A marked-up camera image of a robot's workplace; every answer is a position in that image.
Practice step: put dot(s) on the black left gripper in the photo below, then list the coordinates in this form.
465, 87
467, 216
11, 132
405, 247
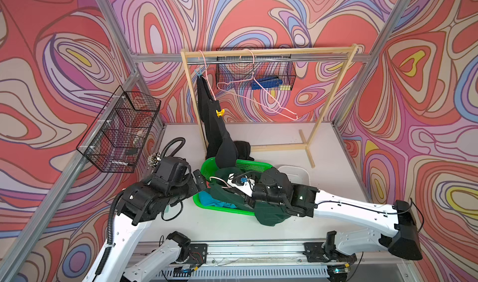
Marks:
201, 182

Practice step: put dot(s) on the teal t-shirt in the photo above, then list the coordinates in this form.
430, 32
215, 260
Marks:
208, 201

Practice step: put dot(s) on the pink hanger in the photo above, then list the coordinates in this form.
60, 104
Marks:
225, 184
211, 90
268, 100

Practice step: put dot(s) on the dark green t-shirt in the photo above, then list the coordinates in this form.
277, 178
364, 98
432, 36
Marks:
267, 214

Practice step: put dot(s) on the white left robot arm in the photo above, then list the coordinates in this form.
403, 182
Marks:
135, 208

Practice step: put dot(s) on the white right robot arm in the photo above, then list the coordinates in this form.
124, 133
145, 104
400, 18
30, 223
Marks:
386, 227

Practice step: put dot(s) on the green perforated plastic basket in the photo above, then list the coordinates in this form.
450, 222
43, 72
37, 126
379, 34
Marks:
209, 168

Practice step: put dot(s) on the white plastic tray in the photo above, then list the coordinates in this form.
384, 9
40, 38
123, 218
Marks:
296, 175

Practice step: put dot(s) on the black t-shirt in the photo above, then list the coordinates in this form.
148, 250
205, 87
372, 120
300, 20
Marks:
220, 144

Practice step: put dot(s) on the pine cone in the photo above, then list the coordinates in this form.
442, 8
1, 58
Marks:
154, 159

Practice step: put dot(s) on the yellow clothespin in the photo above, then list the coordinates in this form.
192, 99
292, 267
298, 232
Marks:
220, 113

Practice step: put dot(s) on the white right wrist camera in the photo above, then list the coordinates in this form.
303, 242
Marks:
238, 180

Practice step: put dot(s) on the wooden clothes rack frame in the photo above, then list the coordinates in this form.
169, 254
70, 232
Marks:
344, 54

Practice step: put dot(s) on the metal rail base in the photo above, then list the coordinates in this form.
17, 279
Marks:
273, 261

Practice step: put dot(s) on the black wire basket left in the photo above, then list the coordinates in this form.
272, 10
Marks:
125, 122

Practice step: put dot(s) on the black wire basket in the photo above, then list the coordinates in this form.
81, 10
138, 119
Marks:
236, 73
125, 122

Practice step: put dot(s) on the black wire basket back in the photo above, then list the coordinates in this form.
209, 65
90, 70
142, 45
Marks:
236, 73

